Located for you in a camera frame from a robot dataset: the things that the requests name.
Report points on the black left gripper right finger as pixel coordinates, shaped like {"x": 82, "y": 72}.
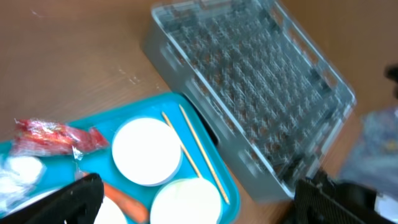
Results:
{"x": 343, "y": 203}

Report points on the pink plate with food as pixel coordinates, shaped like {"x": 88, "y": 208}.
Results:
{"x": 109, "y": 212}

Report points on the pink bowl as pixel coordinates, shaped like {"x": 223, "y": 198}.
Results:
{"x": 147, "y": 151}

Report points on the teal serving tray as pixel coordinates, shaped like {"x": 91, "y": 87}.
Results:
{"x": 64, "y": 170}

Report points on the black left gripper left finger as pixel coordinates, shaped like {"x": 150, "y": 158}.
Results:
{"x": 77, "y": 203}

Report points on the red snack wrapper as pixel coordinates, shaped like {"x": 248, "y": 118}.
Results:
{"x": 41, "y": 138}

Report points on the left wooden chopstick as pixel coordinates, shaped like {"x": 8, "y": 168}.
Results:
{"x": 184, "y": 149}

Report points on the grey dish rack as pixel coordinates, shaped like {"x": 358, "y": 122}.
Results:
{"x": 273, "y": 102}

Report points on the right wooden chopstick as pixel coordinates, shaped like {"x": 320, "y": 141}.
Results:
{"x": 205, "y": 156}

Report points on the wooden chopstick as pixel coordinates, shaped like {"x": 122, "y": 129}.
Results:
{"x": 205, "y": 156}
{"x": 184, "y": 149}

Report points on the crumpled white tissue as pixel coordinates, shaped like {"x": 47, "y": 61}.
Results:
{"x": 18, "y": 177}

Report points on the white bowl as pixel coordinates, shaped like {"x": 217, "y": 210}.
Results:
{"x": 187, "y": 201}

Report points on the orange carrot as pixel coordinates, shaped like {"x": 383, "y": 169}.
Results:
{"x": 130, "y": 207}

